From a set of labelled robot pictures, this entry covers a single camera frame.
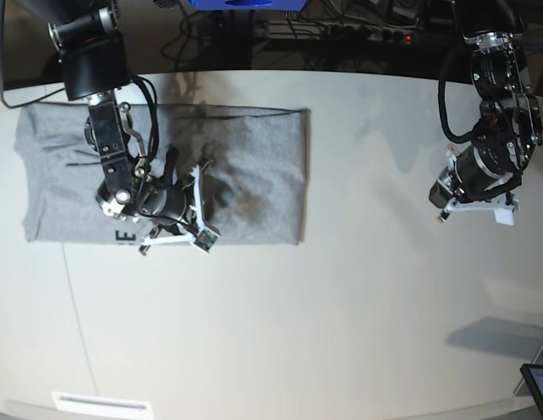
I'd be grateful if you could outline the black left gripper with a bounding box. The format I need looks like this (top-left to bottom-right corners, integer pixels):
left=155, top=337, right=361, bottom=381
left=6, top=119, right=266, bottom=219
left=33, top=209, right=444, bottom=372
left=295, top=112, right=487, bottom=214
left=428, top=146, right=522, bottom=208

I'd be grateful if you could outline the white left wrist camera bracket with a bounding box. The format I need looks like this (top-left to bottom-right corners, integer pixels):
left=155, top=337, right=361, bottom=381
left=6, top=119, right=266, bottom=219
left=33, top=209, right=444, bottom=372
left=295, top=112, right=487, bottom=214
left=436, top=143, right=520, bottom=227

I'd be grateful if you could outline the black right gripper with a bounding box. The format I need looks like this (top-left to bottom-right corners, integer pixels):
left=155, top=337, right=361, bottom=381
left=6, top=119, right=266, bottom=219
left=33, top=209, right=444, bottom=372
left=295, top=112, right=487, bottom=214
left=136, top=148, right=199, bottom=236

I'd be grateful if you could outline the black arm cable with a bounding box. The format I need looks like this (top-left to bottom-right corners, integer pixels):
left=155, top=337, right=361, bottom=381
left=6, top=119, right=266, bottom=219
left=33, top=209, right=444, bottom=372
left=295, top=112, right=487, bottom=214
left=130, top=73, right=161, bottom=163
left=436, top=47, right=477, bottom=145

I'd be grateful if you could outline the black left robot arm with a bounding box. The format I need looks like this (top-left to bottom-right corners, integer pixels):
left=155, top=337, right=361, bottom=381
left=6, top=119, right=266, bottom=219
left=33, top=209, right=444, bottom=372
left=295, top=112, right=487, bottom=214
left=428, top=1, right=543, bottom=212

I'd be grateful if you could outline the tablet with dark frame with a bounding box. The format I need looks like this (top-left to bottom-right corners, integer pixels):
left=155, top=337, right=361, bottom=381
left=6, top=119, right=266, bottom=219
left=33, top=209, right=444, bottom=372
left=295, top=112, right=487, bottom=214
left=520, top=364, right=543, bottom=419

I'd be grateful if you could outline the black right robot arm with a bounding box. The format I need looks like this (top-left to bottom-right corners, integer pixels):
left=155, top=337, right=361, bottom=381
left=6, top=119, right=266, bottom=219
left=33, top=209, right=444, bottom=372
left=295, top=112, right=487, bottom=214
left=20, top=1, right=201, bottom=240

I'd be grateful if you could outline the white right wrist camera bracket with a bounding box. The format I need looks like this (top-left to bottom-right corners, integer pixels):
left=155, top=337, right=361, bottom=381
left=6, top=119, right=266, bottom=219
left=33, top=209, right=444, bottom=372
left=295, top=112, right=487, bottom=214
left=137, top=159, right=220, bottom=255

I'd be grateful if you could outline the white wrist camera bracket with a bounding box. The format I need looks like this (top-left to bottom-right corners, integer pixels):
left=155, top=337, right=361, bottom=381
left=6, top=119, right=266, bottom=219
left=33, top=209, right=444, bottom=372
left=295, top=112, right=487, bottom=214
left=436, top=143, right=520, bottom=227
left=137, top=159, right=220, bottom=255

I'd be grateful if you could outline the grey T-shirt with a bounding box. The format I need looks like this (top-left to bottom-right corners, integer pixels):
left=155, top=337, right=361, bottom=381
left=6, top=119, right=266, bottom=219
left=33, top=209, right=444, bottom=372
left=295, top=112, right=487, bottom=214
left=15, top=103, right=309, bottom=245

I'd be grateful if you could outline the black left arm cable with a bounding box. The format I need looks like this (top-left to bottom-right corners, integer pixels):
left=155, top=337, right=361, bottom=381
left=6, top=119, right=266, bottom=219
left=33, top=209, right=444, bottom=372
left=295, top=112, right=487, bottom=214
left=436, top=47, right=477, bottom=145

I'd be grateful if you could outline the black power strip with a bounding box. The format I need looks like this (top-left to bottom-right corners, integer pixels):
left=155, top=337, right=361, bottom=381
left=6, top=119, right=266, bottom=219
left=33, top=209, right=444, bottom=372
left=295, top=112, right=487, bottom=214
left=328, top=24, right=421, bottom=45

